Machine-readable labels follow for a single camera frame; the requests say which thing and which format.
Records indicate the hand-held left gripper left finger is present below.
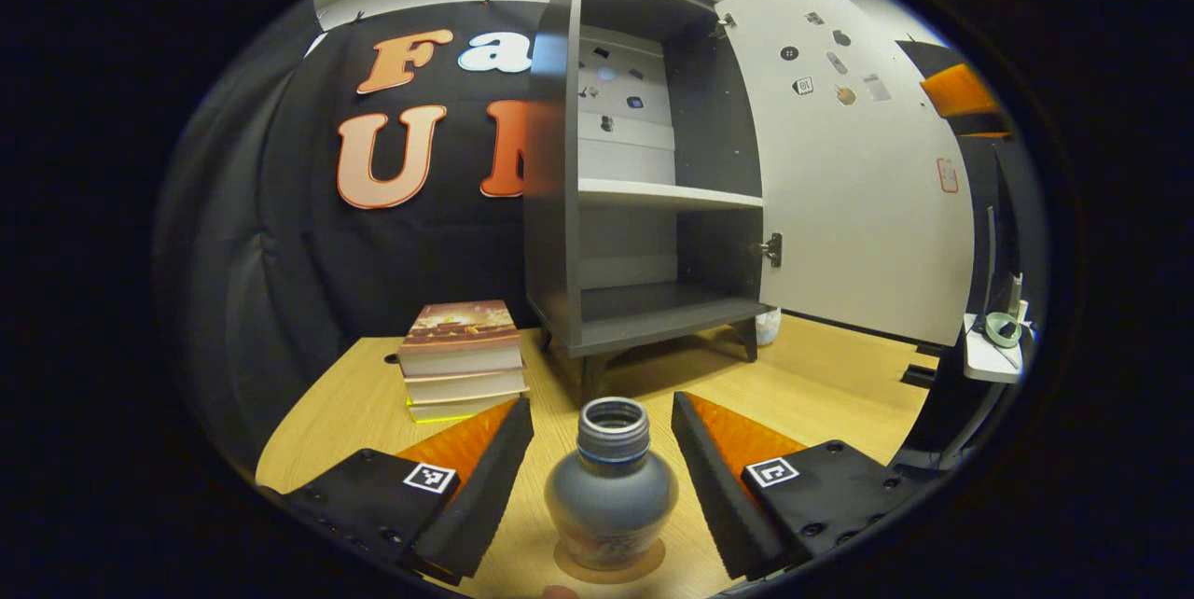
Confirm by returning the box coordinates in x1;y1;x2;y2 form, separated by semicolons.
280;397;535;586

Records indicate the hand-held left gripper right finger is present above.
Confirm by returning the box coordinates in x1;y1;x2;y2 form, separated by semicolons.
671;391;926;581

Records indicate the silver bottle pink label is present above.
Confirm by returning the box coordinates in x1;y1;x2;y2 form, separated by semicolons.
545;397;680;572

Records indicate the brown round coaster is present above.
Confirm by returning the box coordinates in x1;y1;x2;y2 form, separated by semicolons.
552;536;667;586

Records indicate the white cabinet door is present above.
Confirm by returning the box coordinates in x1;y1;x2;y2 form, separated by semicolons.
716;0;977;348

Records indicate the grey cabinet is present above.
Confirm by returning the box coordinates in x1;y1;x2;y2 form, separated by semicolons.
522;0;777;399

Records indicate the white cabinet shelf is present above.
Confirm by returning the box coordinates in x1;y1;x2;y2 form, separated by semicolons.
577;178;765;212

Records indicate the white paperback book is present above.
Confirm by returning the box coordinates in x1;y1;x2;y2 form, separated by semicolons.
402;368;529;405

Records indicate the brown cover book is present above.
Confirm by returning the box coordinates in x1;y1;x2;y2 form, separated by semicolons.
397;300;524;379

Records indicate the black table clamp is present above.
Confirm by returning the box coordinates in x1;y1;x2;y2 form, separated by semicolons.
899;342;940;391

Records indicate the black metal stand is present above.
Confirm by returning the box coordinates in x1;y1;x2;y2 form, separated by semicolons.
891;137;1029;479

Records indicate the small white tray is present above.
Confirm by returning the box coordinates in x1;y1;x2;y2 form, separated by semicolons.
963;300;1028;385

